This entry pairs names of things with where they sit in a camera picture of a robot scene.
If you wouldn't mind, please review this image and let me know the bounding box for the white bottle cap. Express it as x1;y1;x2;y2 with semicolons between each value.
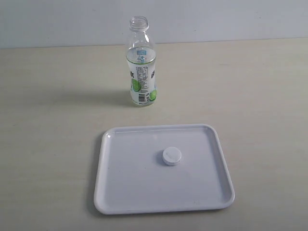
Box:
162;147;182;166

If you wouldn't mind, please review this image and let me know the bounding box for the clear plastic drink bottle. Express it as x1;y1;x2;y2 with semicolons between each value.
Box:
126;16;157;106

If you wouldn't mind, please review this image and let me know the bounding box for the white plastic tray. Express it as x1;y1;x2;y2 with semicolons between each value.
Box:
94;124;235;215

